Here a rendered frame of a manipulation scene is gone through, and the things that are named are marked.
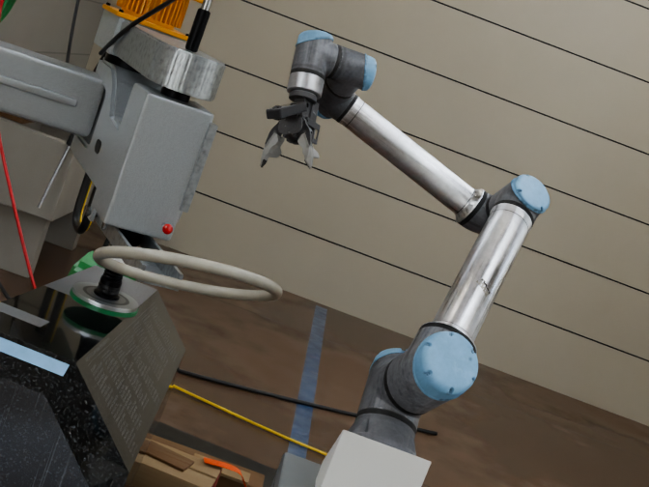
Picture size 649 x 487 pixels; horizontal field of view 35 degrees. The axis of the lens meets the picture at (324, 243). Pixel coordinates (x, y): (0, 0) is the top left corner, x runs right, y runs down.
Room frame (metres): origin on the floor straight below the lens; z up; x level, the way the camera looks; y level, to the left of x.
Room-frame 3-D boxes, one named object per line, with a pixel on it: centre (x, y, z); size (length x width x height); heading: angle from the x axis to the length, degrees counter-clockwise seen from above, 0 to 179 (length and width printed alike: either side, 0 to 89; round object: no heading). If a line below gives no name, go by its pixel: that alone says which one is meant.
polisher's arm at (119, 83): (3.55, 0.75, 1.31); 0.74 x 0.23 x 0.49; 26
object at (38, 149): (6.45, 1.83, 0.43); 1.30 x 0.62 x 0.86; 1
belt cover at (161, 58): (3.51, 0.74, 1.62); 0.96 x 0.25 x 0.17; 26
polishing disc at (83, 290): (3.19, 0.59, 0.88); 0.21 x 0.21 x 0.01
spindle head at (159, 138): (3.26, 0.62, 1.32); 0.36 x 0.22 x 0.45; 26
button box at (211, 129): (3.18, 0.45, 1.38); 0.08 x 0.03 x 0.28; 26
